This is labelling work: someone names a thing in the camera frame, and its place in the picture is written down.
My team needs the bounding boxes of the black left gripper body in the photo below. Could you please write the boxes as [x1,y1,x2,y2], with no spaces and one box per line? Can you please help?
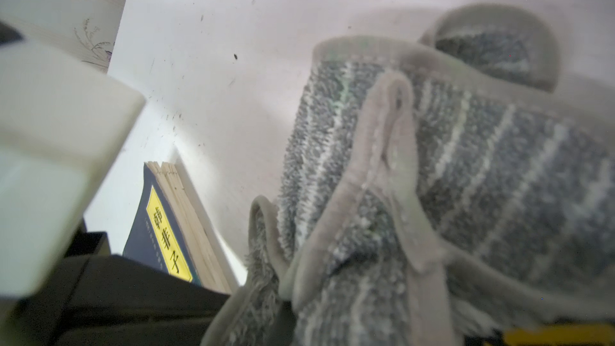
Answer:
[1,232,229,345]

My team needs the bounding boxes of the blue book yellow label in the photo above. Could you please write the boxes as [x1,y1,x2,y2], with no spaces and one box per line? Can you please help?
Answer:
[123,162,239,294]

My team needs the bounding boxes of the grey striped cleaning cloth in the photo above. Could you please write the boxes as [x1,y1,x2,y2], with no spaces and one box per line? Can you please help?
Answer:
[202,3,614,345]

